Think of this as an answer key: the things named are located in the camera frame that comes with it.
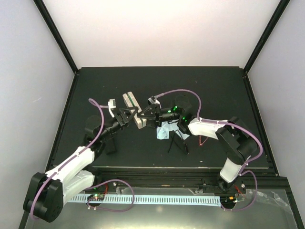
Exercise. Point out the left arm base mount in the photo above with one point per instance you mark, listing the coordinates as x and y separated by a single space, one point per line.
100 190

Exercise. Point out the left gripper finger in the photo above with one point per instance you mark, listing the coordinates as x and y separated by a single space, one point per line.
129 117
129 110

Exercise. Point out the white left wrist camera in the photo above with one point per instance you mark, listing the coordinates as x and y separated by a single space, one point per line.
111 107

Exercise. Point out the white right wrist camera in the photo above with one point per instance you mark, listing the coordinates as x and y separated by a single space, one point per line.
153 100

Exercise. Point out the red thin-frame glasses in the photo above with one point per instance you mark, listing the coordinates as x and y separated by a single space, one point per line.
202 140

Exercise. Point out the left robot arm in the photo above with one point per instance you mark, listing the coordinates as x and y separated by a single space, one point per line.
48 192

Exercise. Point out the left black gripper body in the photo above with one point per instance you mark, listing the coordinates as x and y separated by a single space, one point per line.
118 117

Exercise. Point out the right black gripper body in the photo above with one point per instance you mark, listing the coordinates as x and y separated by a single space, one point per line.
158 111

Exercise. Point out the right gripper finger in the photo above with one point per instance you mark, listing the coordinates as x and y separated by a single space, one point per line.
146 118
149 111

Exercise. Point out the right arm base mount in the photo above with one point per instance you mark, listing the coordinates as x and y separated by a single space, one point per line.
229 193

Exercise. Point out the white slotted cable duct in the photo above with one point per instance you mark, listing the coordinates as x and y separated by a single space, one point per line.
147 199

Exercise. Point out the light blue cleaning cloth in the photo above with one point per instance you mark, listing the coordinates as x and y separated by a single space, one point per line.
166 128

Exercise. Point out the grey glasses case green lining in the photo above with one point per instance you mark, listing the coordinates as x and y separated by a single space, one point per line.
131 102

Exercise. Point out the black sunglasses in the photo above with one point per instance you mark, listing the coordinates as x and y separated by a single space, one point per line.
176 140

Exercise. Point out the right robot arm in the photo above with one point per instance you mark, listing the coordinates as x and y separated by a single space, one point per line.
239 144

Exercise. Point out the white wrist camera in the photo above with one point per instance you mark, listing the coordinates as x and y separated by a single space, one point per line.
153 100
111 107

